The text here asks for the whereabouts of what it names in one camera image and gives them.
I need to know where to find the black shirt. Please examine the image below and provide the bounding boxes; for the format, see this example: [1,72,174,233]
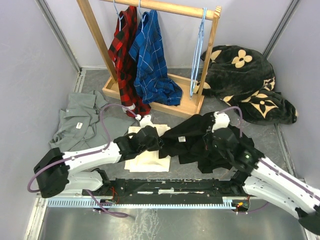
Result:
[129,111,256,175]

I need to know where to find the wooden clothes rack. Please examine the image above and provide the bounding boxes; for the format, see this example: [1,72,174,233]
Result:
[78,0,222,118]

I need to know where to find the light blue hangers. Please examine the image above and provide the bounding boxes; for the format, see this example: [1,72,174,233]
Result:
[189,7,207,99]

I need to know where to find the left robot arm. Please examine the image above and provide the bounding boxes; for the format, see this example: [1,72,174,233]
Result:
[33,125,164,199]

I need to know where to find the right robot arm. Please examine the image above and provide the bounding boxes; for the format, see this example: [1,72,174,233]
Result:
[204,127,320,235]

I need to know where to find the blue plaid shirt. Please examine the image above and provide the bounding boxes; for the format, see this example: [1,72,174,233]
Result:
[129,10,183,106]

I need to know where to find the grey shirt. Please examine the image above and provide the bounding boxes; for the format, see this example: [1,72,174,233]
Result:
[49,90,134,152]

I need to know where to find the red plaid shirt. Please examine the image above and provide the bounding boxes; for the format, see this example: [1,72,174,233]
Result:
[108,6,151,117]

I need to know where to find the blue hanger under red shirt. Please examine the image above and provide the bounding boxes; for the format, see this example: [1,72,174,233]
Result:
[112,0,124,31]

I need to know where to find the cream folded cloth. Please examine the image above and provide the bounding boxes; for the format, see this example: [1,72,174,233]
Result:
[124,122,172,173]

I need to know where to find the black floral blanket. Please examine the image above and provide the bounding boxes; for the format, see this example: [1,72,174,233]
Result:
[202,45,298,125]

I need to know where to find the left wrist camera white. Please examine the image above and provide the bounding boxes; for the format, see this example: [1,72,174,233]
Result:
[135,114,154,128]

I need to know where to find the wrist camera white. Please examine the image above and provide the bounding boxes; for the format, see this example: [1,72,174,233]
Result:
[211,112,230,133]
[135,114,154,128]

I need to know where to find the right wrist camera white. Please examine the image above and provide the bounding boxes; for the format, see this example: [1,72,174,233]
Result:
[211,112,230,133]

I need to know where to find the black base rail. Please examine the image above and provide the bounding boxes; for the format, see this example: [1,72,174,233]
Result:
[92,178,248,205]

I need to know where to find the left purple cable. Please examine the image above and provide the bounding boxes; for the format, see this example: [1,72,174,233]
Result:
[26,103,141,219]

